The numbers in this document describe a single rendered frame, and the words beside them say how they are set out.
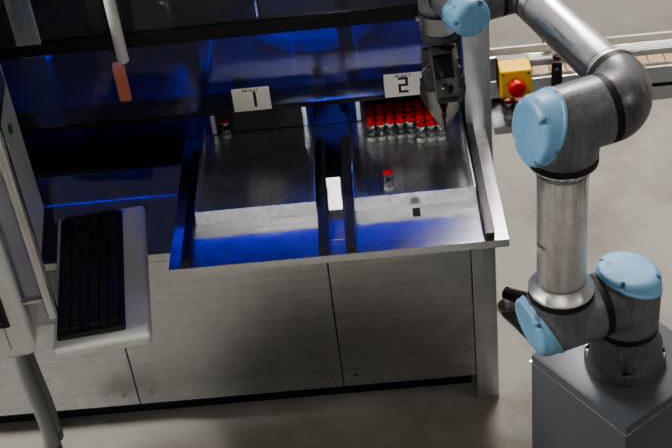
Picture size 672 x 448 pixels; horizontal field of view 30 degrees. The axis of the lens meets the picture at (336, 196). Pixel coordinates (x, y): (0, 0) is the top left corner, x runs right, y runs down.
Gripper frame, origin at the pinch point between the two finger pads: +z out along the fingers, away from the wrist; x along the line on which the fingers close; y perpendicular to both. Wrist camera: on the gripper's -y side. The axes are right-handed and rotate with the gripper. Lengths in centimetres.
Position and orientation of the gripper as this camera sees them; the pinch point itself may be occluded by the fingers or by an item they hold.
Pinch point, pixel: (444, 122)
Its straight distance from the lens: 253.5
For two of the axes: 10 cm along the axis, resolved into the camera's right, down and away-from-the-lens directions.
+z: 1.0, 7.9, 6.0
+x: -9.9, 0.9, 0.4
